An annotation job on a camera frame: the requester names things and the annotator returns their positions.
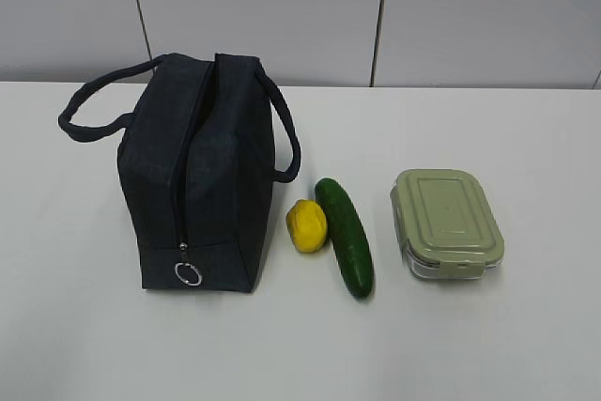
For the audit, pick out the yellow lemon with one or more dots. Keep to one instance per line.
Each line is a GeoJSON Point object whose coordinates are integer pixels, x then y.
{"type": "Point", "coordinates": [307, 226]}

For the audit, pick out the glass container with green lid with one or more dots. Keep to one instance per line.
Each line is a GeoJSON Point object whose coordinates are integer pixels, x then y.
{"type": "Point", "coordinates": [444, 225]}

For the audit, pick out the green cucumber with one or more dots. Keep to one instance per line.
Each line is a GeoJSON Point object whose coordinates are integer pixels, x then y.
{"type": "Point", "coordinates": [348, 238]}

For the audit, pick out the dark navy fabric lunch bag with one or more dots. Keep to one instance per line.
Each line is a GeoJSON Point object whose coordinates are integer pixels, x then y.
{"type": "Point", "coordinates": [199, 156]}

